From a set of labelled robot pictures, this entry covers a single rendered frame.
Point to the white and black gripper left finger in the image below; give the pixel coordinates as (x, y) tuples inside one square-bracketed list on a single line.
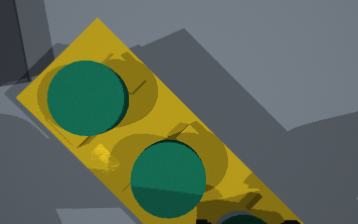
[(202, 221)]

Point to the grey bench mat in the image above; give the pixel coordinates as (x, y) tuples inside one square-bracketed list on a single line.
[(275, 80)]

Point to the grey button housing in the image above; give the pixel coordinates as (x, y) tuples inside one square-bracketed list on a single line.
[(13, 65)]

